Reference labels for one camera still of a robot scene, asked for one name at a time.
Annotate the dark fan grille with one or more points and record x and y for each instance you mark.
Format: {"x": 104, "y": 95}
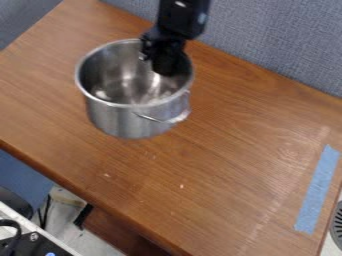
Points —
{"x": 335, "y": 227}

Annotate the blue tape strip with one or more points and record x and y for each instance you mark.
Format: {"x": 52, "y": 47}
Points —
{"x": 316, "y": 191}

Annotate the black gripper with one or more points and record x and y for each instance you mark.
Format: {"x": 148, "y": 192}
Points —
{"x": 180, "y": 22}

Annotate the black round chair base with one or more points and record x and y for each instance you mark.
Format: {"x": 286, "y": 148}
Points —
{"x": 14, "y": 202}

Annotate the black device bottom left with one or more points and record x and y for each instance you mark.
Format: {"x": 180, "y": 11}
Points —
{"x": 28, "y": 244}

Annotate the stainless steel pot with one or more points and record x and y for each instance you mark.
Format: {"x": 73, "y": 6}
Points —
{"x": 131, "y": 102}

